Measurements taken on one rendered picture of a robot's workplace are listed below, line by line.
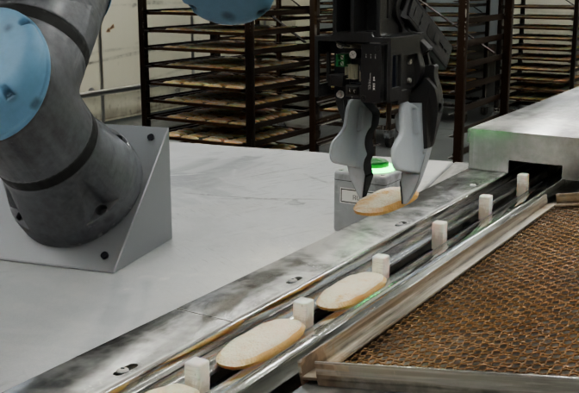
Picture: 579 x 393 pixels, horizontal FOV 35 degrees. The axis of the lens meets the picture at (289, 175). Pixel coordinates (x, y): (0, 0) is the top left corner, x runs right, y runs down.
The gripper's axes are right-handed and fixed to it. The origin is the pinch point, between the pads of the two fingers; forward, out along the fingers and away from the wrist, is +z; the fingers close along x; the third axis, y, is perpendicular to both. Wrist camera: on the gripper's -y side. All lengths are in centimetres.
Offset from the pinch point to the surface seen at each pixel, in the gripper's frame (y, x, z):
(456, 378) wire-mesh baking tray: 30.0, 18.5, 2.6
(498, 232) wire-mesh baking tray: -4.8, 9.0, 4.4
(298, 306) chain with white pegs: 14.5, -0.8, 7.2
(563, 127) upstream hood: -52, 2, 2
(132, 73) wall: -461, -438, 54
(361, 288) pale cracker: 6.0, 0.5, 8.0
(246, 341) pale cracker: 21.3, -1.1, 7.8
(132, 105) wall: -460, -438, 79
